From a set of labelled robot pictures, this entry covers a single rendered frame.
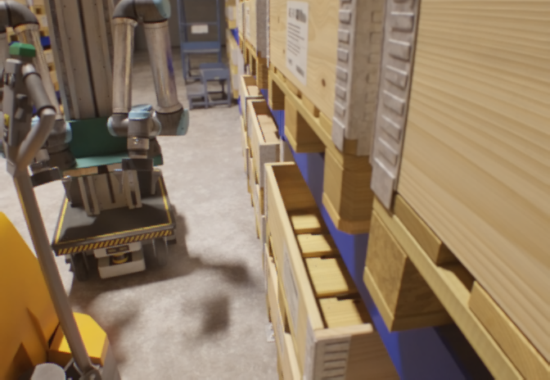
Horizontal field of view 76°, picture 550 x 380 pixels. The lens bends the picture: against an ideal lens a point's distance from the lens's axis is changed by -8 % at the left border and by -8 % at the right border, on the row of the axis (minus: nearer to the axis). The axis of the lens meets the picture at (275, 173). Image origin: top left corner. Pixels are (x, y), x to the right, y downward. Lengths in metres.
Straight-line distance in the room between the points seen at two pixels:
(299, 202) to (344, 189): 0.91
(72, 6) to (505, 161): 2.20
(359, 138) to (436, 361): 0.27
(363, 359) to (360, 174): 0.40
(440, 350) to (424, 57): 0.29
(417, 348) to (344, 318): 0.54
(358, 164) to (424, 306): 0.20
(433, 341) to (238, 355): 1.53
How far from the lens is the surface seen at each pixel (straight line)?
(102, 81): 2.31
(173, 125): 2.05
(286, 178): 1.38
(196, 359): 1.93
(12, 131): 1.03
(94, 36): 2.29
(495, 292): 0.26
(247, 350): 1.94
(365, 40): 0.47
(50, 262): 1.20
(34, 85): 0.94
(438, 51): 0.30
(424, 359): 0.48
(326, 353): 0.74
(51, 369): 1.48
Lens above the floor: 1.48
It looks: 24 degrees down
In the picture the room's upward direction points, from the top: straight up
